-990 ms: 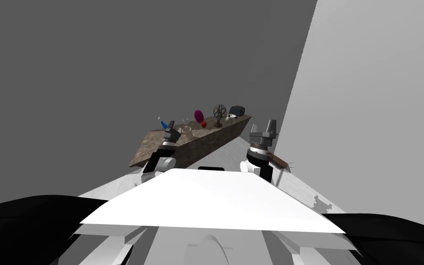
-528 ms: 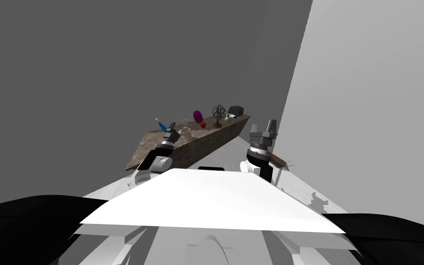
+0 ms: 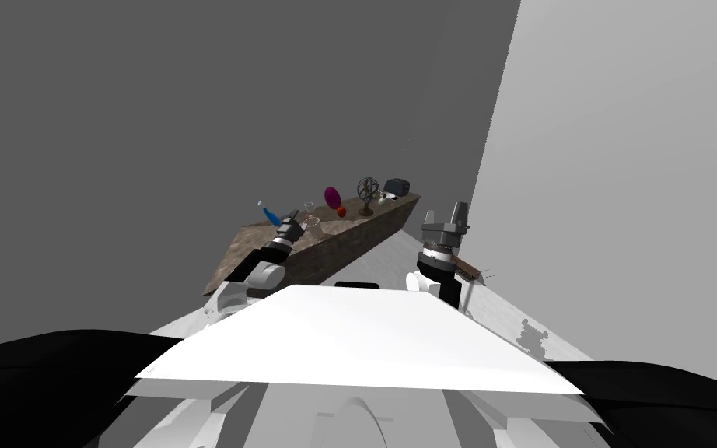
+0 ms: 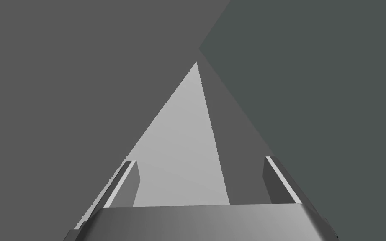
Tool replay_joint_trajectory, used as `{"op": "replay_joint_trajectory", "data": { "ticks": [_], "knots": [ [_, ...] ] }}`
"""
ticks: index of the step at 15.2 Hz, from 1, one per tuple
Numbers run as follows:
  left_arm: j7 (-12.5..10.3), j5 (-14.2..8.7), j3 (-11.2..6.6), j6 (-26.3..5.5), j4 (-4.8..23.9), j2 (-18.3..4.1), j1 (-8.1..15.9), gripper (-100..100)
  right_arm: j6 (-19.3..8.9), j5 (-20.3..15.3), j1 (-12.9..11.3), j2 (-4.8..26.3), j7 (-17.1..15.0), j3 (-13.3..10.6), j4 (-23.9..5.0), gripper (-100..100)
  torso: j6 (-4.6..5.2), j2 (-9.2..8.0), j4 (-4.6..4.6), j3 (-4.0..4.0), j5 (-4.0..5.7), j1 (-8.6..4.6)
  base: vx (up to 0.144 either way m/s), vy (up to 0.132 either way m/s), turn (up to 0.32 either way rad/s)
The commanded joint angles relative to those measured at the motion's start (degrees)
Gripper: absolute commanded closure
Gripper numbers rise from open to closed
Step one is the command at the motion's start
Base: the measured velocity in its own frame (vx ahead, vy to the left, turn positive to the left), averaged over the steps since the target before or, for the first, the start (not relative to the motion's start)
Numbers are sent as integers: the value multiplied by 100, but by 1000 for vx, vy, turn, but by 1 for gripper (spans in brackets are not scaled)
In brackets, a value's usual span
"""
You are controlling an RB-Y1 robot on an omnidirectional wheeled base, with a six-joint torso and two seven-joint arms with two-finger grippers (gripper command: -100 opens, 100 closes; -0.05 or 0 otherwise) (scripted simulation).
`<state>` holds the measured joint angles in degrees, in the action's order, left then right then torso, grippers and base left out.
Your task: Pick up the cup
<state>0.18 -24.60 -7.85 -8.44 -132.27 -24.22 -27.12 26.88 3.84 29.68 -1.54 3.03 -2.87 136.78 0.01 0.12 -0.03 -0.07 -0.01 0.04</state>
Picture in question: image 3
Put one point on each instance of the dark grey toaster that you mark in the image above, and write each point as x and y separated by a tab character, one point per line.
397	187

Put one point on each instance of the white teapot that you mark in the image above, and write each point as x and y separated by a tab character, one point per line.
387	198

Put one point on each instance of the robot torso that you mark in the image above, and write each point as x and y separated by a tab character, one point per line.
358	336

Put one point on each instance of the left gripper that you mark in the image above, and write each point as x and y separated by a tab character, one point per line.
289	219

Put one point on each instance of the clear wine glass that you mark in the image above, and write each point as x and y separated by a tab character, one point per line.
309	208

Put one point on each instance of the clear glass mug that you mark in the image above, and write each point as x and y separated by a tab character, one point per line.
314	229

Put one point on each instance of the blue bottle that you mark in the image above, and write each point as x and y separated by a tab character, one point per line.
270	215

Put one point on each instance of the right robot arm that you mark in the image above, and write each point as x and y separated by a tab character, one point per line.
663	404

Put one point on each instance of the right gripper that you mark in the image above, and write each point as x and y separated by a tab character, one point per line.
444	235

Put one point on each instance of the brown stone table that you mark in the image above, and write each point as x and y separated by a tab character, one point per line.
333	242

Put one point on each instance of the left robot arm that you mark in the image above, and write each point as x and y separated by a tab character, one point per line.
35	386

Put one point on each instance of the dark armillary sphere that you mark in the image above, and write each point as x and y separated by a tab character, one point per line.
368	191

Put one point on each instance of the purple oval plate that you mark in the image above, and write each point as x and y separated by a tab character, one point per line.
332	198

